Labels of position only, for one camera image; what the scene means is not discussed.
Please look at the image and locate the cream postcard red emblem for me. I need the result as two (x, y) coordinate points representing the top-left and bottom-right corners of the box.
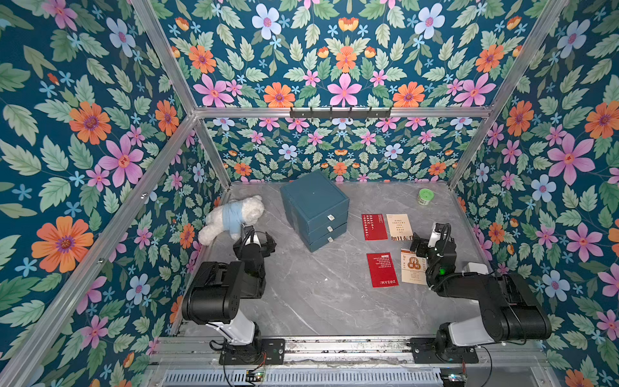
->
(401, 249), (427, 285)

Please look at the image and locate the cream postcard red text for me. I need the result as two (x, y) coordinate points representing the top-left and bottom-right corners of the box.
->
(386, 214), (414, 241)

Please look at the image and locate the teal bottom drawer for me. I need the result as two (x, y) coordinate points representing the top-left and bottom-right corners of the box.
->
(306, 224), (348, 253)

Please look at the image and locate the teal drawer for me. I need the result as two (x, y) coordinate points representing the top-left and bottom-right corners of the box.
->
(294, 210), (348, 232)
(306, 224), (348, 253)
(301, 219), (348, 243)

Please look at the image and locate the red postcard white text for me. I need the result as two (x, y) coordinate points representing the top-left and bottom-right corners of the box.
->
(362, 214), (388, 241)

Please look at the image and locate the teal top drawer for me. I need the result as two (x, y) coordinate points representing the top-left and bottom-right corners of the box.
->
(294, 210), (348, 232)

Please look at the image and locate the teal drawer cabinet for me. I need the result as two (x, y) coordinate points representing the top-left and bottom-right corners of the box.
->
(280, 171), (350, 230)

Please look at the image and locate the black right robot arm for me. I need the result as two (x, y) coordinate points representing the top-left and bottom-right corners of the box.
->
(408, 223), (552, 364)

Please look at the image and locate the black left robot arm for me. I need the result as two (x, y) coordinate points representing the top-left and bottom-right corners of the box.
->
(182, 226), (277, 365)

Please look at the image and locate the white teddy bear blue shirt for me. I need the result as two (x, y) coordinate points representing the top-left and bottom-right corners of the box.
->
(198, 195), (264, 246)

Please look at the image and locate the green lidded small cup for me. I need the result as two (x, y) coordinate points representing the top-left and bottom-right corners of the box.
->
(418, 189), (435, 206)

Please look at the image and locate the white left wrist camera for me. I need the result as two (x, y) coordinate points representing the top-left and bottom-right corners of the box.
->
(242, 226), (261, 247)

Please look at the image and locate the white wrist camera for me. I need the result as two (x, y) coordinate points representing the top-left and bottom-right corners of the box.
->
(428, 223), (444, 248)
(242, 226), (261, 247)

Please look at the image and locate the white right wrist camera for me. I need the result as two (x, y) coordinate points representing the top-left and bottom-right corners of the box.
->
(428, 223), (444, 248)

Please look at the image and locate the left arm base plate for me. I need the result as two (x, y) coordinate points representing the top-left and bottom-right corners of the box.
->
(219, 339), (286, 365)

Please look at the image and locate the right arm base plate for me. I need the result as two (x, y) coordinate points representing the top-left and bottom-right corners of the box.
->
(407, 338), (479, 364)

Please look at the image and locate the aluminium front rail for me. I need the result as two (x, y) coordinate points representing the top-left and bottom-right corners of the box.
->
(149, 334), (547, 371)

